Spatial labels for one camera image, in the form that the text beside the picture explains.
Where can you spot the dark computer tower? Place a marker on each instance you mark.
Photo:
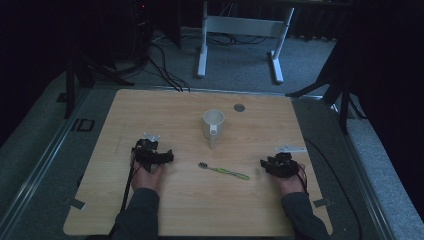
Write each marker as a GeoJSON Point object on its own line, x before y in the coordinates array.
{"type": "Point", "coordinates": [140, 30]}

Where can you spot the aluminium frame rail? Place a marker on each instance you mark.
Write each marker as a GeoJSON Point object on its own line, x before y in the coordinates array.
{"type": "Point", "coordinates": [363, 173]}
{"type": "Point", "coordinates": [43, 156]}

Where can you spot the green toothbrush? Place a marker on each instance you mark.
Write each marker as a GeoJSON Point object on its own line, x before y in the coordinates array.
{"type": "Point", "coordinates": [226, 171]}

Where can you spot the person's right hand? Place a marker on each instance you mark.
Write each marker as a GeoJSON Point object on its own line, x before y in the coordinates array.
{"type": "Point", "coordinates": [292, 185]}

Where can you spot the white cup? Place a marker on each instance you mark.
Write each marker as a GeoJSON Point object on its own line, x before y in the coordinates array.
{"type": "Point", "coordinates": [213, 125]}

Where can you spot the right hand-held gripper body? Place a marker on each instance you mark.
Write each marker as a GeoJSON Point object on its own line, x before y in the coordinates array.
{"type": "Point", "coordinates": [284, 166]}

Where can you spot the person's left hand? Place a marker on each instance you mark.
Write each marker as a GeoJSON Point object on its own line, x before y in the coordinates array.
{"type": "Point", "coordinates": [146, 180]}

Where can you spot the grey round table grommet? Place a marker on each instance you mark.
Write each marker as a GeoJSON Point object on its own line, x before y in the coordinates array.
{"type": "Point", "coordinates": [239, 107]}

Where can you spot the black metal stand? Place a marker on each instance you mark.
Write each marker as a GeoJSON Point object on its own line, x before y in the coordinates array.
{"type": "Point", "coordinates": [70, 86]}
{"type": "Point", "coordinates": [343, 100]}

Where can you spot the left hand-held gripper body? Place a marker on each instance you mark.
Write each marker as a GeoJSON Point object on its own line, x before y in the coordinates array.
{"type": "Point", "coordinates": [146, 156]}

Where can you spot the white desk frame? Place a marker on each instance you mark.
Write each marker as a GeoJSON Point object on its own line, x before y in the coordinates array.
{"type": "Point", "coordinates": [245, 26]}

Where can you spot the grey tape piece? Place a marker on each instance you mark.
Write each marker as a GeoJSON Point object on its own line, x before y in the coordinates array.
{"type": "Point", "coordinates": [76, 203]}
{"type": "Point", "coordinates": [322, 202]}

